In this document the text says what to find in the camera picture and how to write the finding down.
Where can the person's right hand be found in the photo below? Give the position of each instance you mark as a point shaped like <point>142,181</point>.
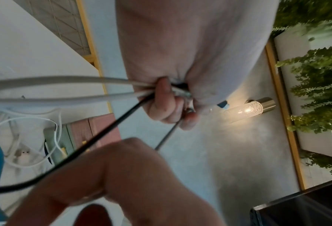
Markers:
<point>132,176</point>

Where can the person's left hand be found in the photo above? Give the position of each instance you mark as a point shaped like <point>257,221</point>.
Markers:
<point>196,44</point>

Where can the pink green drawer box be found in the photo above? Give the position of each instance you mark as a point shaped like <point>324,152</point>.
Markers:
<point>104,128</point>

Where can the hanging green plant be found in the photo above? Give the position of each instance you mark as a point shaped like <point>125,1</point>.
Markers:
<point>322,88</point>

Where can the white planter box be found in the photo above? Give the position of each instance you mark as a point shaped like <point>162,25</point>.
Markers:
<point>316,143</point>

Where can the black monitor screen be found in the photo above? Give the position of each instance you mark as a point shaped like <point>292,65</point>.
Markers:
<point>302,209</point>

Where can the glass wall lamp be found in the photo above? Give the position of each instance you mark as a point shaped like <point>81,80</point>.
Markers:
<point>249,109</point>

